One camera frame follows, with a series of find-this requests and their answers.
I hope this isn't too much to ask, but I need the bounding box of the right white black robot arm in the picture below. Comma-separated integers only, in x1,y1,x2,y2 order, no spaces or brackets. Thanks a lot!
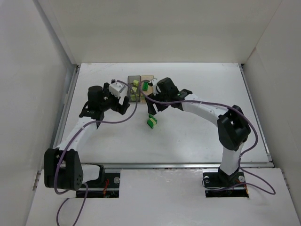
146,77,251,176

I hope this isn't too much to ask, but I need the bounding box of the amber translucent plastic container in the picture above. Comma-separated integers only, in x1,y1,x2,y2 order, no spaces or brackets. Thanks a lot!
141,75,154,104

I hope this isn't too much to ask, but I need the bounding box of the light green square lego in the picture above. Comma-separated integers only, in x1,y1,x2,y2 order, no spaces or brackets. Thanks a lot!
133,80,139,86

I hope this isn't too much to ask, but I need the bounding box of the dark green square lego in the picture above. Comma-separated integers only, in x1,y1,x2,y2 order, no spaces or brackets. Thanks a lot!
142,82,149,91

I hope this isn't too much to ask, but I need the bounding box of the front aluminium rail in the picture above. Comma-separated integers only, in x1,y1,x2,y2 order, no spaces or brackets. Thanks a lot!
84,161,275,170

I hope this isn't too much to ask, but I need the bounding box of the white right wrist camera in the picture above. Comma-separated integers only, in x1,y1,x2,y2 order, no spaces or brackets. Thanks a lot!
149,78,161,96

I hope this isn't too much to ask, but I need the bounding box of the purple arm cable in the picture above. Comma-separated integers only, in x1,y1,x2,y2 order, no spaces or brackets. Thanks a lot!
54,80,139,226
140,80,276,195

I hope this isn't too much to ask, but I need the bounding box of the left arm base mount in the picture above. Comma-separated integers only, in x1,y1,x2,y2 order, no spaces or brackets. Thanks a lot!
83,165,120,198

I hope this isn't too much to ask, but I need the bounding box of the right aluminium rail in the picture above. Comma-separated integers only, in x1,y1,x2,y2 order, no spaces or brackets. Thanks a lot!
239,64,274,164

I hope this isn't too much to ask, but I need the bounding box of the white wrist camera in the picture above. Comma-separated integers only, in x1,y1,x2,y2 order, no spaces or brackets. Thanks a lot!
109,81,127,99
149,78,161,96

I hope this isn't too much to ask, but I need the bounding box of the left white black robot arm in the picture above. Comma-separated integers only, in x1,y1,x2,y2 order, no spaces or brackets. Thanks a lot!
44,81,130,194

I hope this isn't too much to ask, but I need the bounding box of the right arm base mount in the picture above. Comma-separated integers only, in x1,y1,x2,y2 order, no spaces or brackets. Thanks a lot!
202,170,249,198

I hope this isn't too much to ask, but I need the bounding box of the grey translucent plastic container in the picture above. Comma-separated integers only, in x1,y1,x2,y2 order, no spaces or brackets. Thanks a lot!
127,75,141,103

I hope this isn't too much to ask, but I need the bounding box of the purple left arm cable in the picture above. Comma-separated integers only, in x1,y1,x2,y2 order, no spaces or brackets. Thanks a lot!
54,80,139,226

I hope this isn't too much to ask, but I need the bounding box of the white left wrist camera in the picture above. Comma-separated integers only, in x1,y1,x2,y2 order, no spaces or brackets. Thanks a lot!
109,81,127,99

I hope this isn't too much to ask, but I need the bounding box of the aluminium table edge rail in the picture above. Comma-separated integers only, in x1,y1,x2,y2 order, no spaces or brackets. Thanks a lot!
49,65,80,148

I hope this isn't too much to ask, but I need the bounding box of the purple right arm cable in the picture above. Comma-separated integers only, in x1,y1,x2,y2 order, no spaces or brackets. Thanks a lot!
140,80,276,195

